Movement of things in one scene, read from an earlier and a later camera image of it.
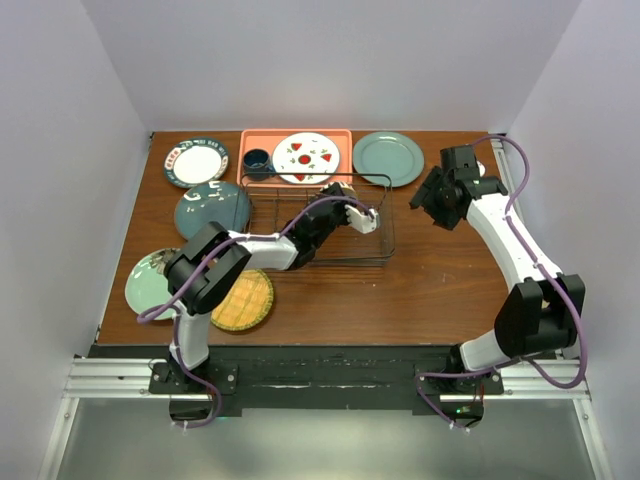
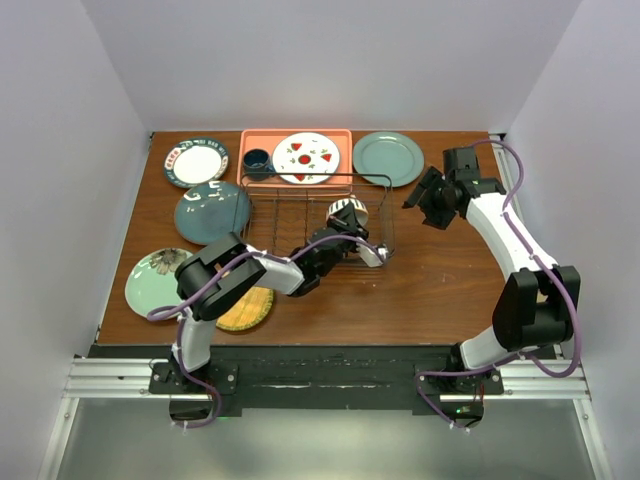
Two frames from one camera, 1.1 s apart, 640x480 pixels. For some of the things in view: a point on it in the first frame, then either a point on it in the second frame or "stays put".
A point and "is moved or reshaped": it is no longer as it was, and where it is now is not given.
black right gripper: x=425 y=197 stays put
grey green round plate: x=394 y=153 stays put
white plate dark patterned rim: x=193 y=162 stays put
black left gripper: x=340 y=204 to x=347 y=222
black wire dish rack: x=269 y=203 stays put
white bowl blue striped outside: x=346 y=188 is moved or reshaped
